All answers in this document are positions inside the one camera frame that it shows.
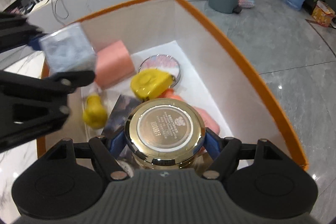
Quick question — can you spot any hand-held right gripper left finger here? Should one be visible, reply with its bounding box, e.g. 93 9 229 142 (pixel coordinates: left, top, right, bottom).
37 132 130 182

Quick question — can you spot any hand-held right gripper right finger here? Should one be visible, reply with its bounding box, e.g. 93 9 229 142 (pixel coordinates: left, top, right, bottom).
200 130 302 181

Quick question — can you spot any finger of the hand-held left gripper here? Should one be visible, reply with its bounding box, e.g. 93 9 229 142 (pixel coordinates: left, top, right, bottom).
0 70 96 153
0 13 47 54

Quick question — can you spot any portrait printed card box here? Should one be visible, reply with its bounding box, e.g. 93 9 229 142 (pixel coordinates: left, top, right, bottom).
101 94 142 161

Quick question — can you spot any yellow bulb-shaped bottle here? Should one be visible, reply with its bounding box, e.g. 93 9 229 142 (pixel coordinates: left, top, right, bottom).
82 94 108 130

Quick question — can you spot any clear plastic cube box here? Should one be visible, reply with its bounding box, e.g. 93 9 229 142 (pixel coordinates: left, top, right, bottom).
39 22 97 80

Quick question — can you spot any gold round jar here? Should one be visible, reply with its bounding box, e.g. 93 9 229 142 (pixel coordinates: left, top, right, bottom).
124 98 208 170

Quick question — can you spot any yellow tape measure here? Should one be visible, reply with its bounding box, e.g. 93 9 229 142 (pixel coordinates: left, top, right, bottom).
130 68 176 102

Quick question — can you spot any pink rectangular block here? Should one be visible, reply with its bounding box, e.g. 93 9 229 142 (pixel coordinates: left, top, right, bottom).
93 40 135 90

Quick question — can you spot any orange cardboard box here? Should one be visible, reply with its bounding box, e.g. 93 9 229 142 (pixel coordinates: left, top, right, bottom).
36 0 308 172

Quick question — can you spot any pink round compact mirror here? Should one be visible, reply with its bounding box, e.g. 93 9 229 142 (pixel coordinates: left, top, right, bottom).
139 54 183 88

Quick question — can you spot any printed cardboard carton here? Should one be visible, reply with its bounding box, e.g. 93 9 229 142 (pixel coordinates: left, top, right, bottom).
311 0 336 28

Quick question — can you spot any black cable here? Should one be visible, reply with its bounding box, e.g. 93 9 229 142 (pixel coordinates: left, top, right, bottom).
51 0 92 21

